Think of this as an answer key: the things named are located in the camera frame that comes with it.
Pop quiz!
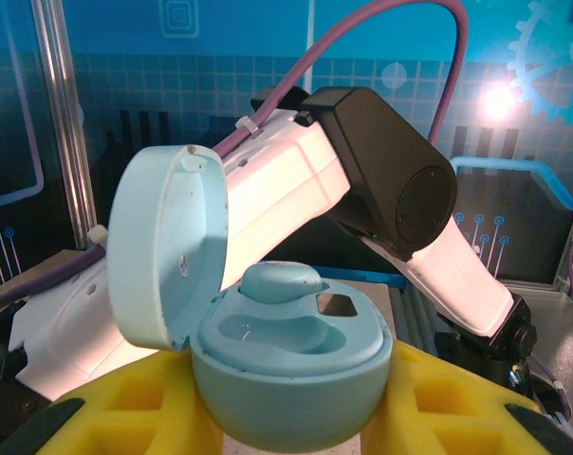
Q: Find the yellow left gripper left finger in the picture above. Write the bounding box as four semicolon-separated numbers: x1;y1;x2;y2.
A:
0;353;226;455

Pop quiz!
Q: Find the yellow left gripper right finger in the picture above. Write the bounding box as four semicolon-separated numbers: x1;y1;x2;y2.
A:
361;338;573;455

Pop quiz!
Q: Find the blue wireless earbud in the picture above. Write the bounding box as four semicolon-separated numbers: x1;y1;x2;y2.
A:
240;260;323;304

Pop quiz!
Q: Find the aluminium right rear post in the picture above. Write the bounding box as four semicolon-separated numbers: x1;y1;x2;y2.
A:
29;0;101;252

